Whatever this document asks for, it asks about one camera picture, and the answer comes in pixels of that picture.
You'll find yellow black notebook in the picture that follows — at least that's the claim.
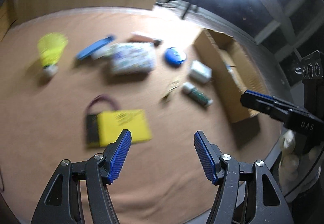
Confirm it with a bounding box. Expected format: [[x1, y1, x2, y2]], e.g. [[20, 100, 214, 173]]
[[85, 109, 152, 148]]

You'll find white power adapter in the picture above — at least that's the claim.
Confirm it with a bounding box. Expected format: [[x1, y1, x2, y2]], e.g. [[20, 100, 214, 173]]
[[189, 60, 212, 84]]

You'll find green white glue stick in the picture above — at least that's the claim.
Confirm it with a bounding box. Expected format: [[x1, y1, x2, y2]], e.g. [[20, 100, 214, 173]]
[[182, 82, 213, 108]]

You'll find wooden clothespin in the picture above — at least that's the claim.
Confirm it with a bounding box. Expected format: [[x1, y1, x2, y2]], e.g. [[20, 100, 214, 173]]
[[162, 80, 180, 101]]

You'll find blue round tin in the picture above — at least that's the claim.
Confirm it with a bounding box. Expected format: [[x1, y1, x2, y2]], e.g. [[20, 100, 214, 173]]
[[164, 47, 187, 67]]

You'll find patterned tissue pack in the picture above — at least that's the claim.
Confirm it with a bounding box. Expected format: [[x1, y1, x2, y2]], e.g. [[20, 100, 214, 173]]
[[110, 43, 155, 75]]

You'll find pink cosmetic bottle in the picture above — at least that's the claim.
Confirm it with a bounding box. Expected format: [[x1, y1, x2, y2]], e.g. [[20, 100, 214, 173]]
[[128, 34, 162, 47]]

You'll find gloved right hand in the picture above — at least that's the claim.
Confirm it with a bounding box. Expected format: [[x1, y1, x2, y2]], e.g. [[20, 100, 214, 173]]
[[278, 130, 323, 194]]

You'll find cardboard box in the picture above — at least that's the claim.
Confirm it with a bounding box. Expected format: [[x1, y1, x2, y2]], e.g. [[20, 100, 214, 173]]
[[194, 28, 269, 123]]

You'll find black tripod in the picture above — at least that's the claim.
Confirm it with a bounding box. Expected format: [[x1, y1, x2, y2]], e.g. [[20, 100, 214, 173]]
[[155, 0, 200, 20]]

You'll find yellow badminton shuttlecock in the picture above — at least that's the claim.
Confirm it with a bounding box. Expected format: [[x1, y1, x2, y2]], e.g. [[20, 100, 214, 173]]
[[37, 33, 68, 79]]

